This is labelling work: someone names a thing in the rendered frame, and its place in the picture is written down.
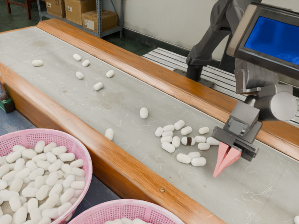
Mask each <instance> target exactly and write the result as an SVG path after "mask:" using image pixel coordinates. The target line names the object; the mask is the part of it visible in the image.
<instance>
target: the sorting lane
mask: <svg viewBox="0 0 299 224"><path fill-rule="evenodd" d="M74 54H78V55H79V56H80V57H81V60H80V61H77V60H75V59H74V57H73V55H74ZM34 60H42V61H43V62H44V63H43V65H42V66H33V64H32V62H33V61H34ZM85 60H89V62H90V63H89V65H88V66H86V67H84V66H83V65H82V63H83V62H84V61H85ZM0 62H1V63H3V64H4V65H6V66H7V67H8V68H10V69H11V70H13V71H14V72H15V73H17V74H18V75H20V76H21V77H22V78H24V79H25V80H27V81H28V82H29V83H31V84H32V85H34V86H35V87H36V88H38V89H39V90H41V91H42V92H43V93H45V94H46V95H48V96H49V97H50V98H52V99H53V100H55V101H56V102H57V103H59V104H60V105H62V106H63V107H64V108H66V109H67V110H69V111H70V112H71V113H73V114H74V115H76V116H77V117H78V118H80V119H81V120H83V121H84V122H85V123H87V124H88V125H90V126H91V127H92V128H94V129H95V130H97V131H98V132H100V133H101V134H102V135H104V136H105V132H106V130H107V129H108V128H111V129H113V132H114V133H113V139H112V140H111V141H112V142H114V143H115V144H116V145H118V146H119V147H121V148H122V149H123V150H125V151H126V152H128V153H129V154H130V155H132V156H133V157H135V158H136V159H137V160H139V161H140V162H142V163H143V164H144V165H146V166H147V167H149V168H150V169H151V170H153V171H154V172H156V173H157V174H158V175H160V176H161V177H163V178H164V179H165V180H167V181H168V182H170V183H171V184H172V185H174V186H175V187H177V188H178V189H179V190H181V191H182V192H184V193H185V194H186V195H188V196H189V197H191V198H192V199H193V200H195V201H196V202H198V203H199V204H201V205H202V206H203V207H205V208H206V209H207V210H209V211H210V212H212V213H213V214H215V215H216V216H217V217H219V218H220V219H222V220H223V221H224V222H226V223H227V224H296V223H295V222H294V218H295V217H296V216H299V161H297V160H295V159H293V158H291V157H289V156H287V155H285V154H283V153H281V152H279V151H277V150H275V149H273V148H271V147H269V146H267V145H266V144H264V143H262V142H260V141H258V140H256V139H255V140H254V142H253V145H254V146H256V147H258V148H259V151H258V153H257V155H256V157H255V158H253V159H252V161H251V162H249V161H247V160H246V159H244V158H242V157H240V158H239V159H238V160H237V161H235V162H234V163H233V164H231V165H230V166H228V167H227V168H225V169H224V170H223V171H222V172H221V173H220V174H219V175H218V177H217V178H214V177H213V173H214V170H215V167H216V164H217V159H218V148H219V145H210V148H209V149H207V150H200V149H199V148H198V144H199V143H197V142H195V144H194V145H184V144H183V143H182V138H183V137H193V138H195V137H196V136H203V137H205V138H206V140H207V138H209V137H211V135H212V133H213V129H214V127H215V126H218V127H220V128H223V127H224V125H225V123H223V122H221V121H219V120H217V119H215V118H213V117H211V116H209V115H207V114H205V113H203V112H201V111H199V110H197V109H195V108H193V107H191V106H189V105H187V104H185V103H183V102H181V101H179V100H178V99H176V98H174V97H172V96H170V95H168V94H166V93H164V92H162V91H160V90H158V89H156V88H154V87H152V86H150V85H148V84H146V83H144V82H143V81H141V80H139V79H137V78H135V77H133V76H131V75H129V74H127V73H125V72H123V71H121V70H119V69H117V68H115V67H113V66H111V65H109V64H107V63H106V62H104V61H102V60H100V59H98V58H96V57H94V56H92V55H90V54H88V53H86V52H84V51H82V50H80V49H78V48H76V47H74V46H72V45H70V44H68V43H66V42H64V41H62V40H60V39H58V38H56V37H55V36H53V35H51V34H49V33H47V32H45V31H43V30H41V29H39V28H37V27H33V28H27V29H22V30H18V31H13V32H7V33H3V34H0ZM110 70H113V71H114V75H113V76H112V77H110V78H108V77H107V76H106V73H107V72H108V71H110ZM76 72H81V73H82V74H83V76H84V77H83V79H79V78H78V77H77V76H76ZM99 82H101V83H102V84H103V87H102V88H101V89H99V90H97V91H96V90H94V88H93V87H94V85H96V84H97V83H99ZM141 108H146V109H147V110H148V116H147V117H146V118H141V116H140V110H141ZM180 120H182V121H184V122H185V125H184V126H183V127H182V128H181V129H179V130H176V129H174V130H173V131H172V132H173V133H174V135H173V136H172V139H173V138H174V137H175V136H178V137H179V138H180V145H179V147H177V148H175V151H174V152H172V153H170V152H168V151H166V150H165V149H163V148H162V142H161V138H162V135H161V136H160V137H157V136H156V135H155V132H156V130H157V128H159V127H161V128H164V127H165V126H167V125H174V124H175V123H177V122H178V121H180ZM187 126H189V127H191V128H192V132H191V133H189V134H187V135H182V134H181V130H182V129H183V128H185V127H187ZM203 127H208V128H209V132H208V133H205V134H200V133H199V129H200V128H203ZM205 143H206V142H205ZM190 152H199V153H200V155H201V156H200V157H204V158H205V159H206V164H205V165H203V166H193V165H192V163H191V162H190V163H188V164H186V163H183V162H179V161H178V160H177V155H178V154H179V153H182V154H185V155H188V154H189V153H190Z"/></svg>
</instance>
